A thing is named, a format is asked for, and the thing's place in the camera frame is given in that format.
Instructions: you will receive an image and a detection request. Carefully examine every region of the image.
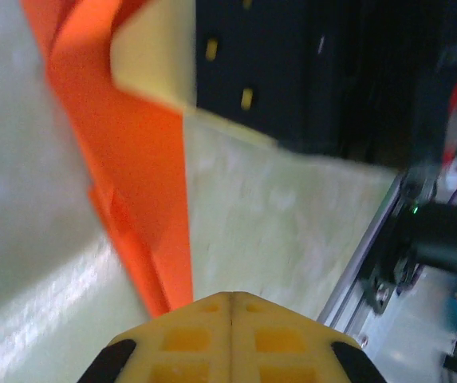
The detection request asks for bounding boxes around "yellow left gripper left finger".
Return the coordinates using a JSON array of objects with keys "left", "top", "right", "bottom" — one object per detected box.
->
[{"left": 76, "top": 291, "right": 233, "bottom": 383}]

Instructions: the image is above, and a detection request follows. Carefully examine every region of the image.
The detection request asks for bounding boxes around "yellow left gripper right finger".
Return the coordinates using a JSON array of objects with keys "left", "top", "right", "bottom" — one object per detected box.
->
[{"left": 230, "top": 291, "right": 384, "bottom": 383}]

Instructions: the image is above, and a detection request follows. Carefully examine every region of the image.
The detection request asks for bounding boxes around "orange cloth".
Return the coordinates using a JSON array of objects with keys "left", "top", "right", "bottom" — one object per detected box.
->
[{"left": 18, "top": 0, "right": 195, "bottom": 320}]

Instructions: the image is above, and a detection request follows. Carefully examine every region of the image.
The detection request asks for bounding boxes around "long aluminium frame rail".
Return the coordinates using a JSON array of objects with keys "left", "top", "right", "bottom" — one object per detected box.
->
[{"left": 317, "top": 171, "right": 412, "bottom": 340}]

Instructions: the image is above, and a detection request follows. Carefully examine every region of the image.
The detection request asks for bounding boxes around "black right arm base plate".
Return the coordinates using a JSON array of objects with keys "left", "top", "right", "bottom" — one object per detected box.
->
[{"left": 361, "top": 273, "right": 399, "bottom": 316}]

